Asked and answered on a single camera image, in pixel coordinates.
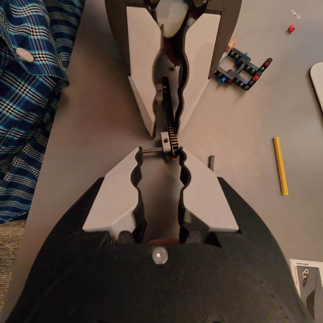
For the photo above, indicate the small clear lego piece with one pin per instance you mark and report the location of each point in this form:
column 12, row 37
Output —
column 295, row 14

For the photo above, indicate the dark grey lego axle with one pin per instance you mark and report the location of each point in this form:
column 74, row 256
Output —
column 151, row 150
column 211, row 164

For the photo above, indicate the black lego chassis frame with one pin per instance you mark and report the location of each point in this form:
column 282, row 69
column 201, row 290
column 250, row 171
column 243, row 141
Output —
column 234, row 80

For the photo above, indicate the small red lego piece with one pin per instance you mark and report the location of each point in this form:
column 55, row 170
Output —
column 291, row 28

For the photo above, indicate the light grey lego connector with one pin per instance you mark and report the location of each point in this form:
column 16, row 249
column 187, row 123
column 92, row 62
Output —
column 166, row 146
column 159, row 92

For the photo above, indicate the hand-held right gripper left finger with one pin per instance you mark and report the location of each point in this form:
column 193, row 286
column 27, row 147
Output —
column 113, row 201

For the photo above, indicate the lego sticker sheet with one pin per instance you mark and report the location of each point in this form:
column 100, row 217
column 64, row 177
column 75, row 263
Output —
column 310, row 277

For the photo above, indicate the black lego gear rack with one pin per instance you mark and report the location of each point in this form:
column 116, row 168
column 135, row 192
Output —
column 168, row 113

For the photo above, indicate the yellow lego axle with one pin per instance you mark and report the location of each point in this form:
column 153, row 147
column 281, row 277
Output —
column 280, row 166

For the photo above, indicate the small black orange lego subassembly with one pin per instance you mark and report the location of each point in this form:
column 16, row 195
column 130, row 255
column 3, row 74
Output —
column 170, row 157

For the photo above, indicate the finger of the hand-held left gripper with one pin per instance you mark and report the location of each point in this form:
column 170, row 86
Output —
column 141, row 50
column 199, row 50

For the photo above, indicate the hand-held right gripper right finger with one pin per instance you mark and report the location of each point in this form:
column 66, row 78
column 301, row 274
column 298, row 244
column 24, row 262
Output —
column 209, row 201

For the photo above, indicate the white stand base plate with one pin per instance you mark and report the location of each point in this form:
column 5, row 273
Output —
column 318, row 83

